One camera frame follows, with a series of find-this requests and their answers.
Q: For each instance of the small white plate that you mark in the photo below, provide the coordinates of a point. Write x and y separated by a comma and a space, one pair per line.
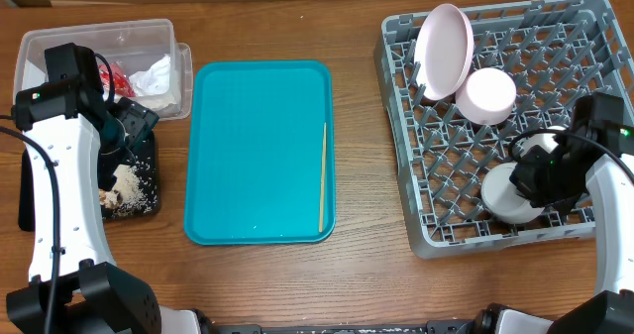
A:
487, 96

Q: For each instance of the teal serving tray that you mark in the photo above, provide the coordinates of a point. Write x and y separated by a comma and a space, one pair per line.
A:
254, 160

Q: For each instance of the red snack wrapper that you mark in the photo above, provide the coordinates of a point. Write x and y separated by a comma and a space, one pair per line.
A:
122, 84

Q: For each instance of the large white plate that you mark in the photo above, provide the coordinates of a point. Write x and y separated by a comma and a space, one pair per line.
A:
444, 50

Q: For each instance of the grey dishwasher rack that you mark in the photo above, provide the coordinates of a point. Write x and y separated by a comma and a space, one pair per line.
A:
556, 51

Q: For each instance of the clear plastic storage bin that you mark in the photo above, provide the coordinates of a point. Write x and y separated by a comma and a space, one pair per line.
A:
135, 44

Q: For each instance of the brown food scrap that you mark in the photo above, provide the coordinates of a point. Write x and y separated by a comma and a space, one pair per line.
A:
111, 199

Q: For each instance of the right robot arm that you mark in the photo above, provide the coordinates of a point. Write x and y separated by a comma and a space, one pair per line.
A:
599, 146

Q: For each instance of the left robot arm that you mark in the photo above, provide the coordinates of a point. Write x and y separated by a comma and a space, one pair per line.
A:
76, 134

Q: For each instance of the black rectangular tray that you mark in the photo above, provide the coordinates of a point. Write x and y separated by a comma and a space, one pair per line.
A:
26, 216

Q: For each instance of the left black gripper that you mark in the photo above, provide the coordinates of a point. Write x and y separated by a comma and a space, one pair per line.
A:
141, 121

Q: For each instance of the white paper cup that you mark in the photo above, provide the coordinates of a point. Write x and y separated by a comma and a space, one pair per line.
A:
534, 146

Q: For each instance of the grey shallow bowl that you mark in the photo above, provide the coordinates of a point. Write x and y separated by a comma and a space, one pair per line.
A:
502, 200

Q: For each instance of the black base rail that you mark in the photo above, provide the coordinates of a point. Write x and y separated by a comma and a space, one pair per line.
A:
457, 326

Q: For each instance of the spilled rice pile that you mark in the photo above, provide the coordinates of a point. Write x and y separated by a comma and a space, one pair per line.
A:
138, 185

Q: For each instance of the wooden chopstick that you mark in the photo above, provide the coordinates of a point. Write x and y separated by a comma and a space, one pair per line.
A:
322, 179

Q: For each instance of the white napkin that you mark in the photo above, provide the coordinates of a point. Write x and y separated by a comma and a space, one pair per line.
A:
152, 86

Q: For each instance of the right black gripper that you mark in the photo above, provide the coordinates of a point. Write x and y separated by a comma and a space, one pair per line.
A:
523, 176

